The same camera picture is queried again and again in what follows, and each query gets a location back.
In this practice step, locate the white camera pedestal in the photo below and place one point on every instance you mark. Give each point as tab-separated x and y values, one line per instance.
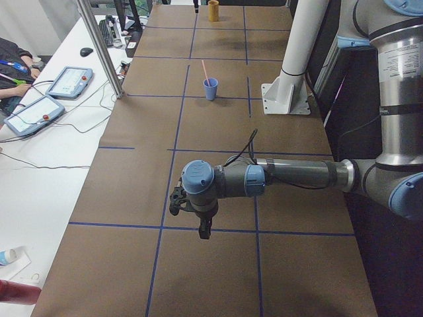
287	94

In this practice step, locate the blue ribbed cup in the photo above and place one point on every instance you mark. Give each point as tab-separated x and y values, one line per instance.
210	87

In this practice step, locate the lower teach pendant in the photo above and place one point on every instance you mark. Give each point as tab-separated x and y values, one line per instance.
35	116

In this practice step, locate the black computer mouse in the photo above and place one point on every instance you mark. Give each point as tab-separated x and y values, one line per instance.
84	52

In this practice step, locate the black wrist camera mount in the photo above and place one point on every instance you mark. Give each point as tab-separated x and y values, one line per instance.
179	201

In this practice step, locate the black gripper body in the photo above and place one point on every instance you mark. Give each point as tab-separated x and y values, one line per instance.
205	218
196	6

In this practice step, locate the seated person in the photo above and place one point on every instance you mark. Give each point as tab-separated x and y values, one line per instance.
18	73

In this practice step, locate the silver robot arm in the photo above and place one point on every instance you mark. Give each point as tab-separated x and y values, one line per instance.
393	179

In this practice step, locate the black keyboard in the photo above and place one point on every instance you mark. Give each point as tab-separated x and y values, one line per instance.
106	33

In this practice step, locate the white plastic bottle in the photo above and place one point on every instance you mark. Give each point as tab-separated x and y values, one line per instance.
14	258

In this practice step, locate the upper teach pendant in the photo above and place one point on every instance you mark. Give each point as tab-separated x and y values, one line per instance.
70	83

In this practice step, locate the yellow cup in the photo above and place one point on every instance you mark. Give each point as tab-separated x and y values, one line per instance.
213	10

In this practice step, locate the red cylinder bottle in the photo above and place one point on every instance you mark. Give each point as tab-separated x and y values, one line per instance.
18	293

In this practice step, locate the aluminium frame post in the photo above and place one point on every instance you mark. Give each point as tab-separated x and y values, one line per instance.
89	19

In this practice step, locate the teach pendant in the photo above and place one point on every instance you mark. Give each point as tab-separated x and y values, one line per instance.
70	83
35	116

